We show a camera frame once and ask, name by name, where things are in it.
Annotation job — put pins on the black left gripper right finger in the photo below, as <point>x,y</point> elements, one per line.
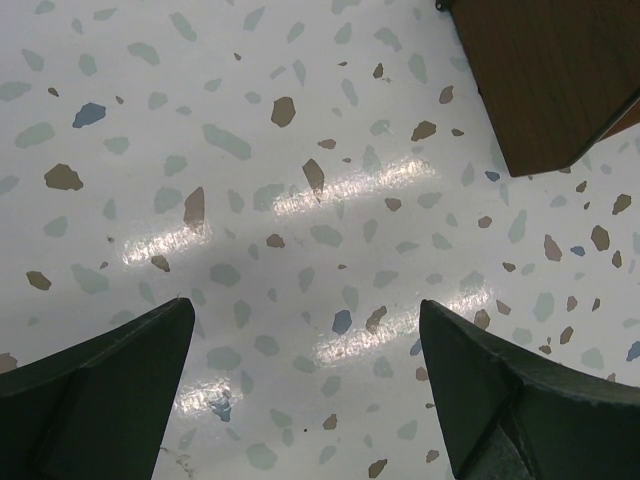
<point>507,413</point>

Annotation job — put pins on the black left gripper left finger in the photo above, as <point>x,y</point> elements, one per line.
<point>99,409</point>

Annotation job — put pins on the brown wooden desk organizer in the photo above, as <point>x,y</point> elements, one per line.
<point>555,77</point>

